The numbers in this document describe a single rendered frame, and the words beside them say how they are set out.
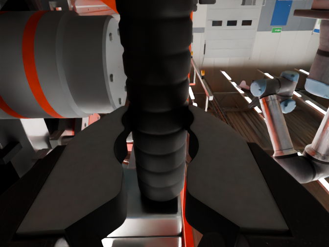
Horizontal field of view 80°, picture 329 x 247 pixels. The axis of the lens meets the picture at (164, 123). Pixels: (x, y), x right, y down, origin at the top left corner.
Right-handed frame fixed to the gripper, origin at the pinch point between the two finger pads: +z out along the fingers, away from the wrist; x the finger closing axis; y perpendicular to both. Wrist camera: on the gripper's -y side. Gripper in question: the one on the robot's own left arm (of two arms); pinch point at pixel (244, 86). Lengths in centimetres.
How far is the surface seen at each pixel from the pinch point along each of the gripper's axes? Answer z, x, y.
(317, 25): 551, -701, 57
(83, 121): -54, 91, 8
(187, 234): 34, -14, -217
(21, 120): -72, 98, 19
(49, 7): -46, 97, 33
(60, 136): -68, 94, 13
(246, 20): 1058, -750, 46
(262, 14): 1041, -839, 90
